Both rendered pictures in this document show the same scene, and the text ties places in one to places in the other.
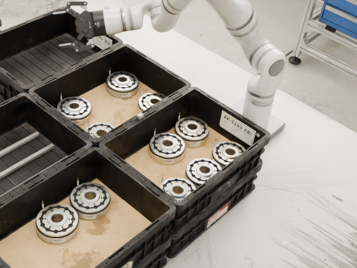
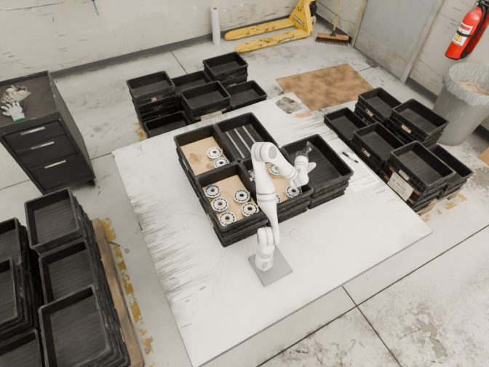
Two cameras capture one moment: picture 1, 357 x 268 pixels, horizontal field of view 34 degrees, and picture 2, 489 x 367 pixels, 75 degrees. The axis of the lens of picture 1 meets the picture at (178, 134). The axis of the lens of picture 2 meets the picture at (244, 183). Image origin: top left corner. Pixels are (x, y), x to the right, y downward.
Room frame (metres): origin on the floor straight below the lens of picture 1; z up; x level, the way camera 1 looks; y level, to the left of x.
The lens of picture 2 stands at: (1.72, -0.99, 2.42)
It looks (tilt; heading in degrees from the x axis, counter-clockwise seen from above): 52 degrees down; 116
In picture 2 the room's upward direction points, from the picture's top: 1 degrees clockwise
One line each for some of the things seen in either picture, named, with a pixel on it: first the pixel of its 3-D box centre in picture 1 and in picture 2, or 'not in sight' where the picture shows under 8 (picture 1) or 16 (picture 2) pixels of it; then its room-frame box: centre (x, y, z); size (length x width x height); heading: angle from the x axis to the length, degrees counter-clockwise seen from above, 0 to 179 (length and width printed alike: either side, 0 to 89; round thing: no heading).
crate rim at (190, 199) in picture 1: (187, 142); (231, 194); (1.17, -0.03, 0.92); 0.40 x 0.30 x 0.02; 143
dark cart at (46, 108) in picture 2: not in sight; (49, 140); (-0.68, 0.07, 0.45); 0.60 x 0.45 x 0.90; 145
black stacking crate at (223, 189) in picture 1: (185, 155); (231, 199); (1.17, -0.03, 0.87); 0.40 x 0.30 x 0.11; 143
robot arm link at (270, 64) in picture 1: (265, 70); (265, 240); (1.48, -0.24, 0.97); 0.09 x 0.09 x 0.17; 37
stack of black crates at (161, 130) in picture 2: not in sight; (170, 134); (0.06, 0.77, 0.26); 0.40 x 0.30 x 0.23; 54
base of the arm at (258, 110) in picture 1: (256, 110); (264, 255); (1.49, -0.24, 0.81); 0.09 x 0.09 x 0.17; 61
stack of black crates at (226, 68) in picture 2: not in sight; (225, 81); (0.20, 1.65, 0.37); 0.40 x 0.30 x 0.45; 55
